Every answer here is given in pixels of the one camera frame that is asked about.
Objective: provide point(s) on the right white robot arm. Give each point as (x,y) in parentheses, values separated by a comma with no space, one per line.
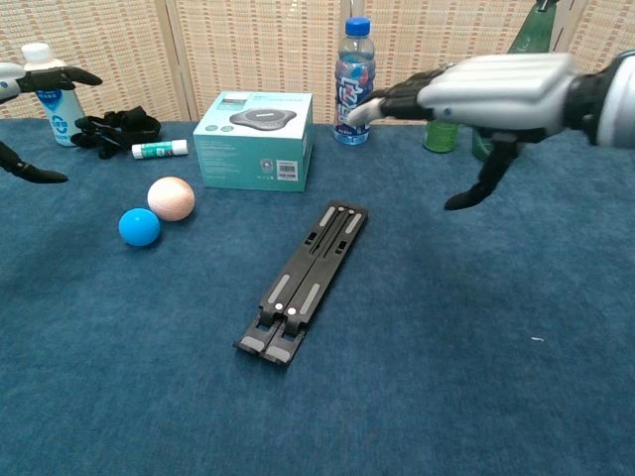
(615,99)

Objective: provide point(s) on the white glue stick green label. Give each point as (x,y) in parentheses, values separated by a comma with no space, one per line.
(159,149)

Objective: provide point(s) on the blue sports drink bottle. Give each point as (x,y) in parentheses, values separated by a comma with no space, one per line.
(354,64)

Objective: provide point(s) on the bamboo folding screen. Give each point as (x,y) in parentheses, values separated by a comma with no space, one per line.
(273,49)

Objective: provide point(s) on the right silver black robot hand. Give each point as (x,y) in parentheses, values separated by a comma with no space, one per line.
(496,89)

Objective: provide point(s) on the blue ball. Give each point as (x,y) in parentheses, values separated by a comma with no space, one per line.
(139,227)

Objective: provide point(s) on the black folding laptop stand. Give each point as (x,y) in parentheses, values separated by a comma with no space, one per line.
(307,277)

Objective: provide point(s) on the green drink can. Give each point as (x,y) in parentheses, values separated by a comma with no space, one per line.
(439,136)

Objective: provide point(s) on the white bottle with blue label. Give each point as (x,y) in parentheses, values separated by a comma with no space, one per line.
(62,124)

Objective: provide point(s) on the teal product box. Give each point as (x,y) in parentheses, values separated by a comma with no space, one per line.
(248,158)

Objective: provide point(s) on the tall green glass bottle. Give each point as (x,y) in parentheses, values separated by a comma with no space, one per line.
(533,30)

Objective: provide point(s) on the pink ball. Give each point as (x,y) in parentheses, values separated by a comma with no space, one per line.
(171,198)

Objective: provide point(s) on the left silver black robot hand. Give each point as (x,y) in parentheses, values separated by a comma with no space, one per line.
(49,77)

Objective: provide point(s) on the blue table cloth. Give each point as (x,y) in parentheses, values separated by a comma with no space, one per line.
(99,372)

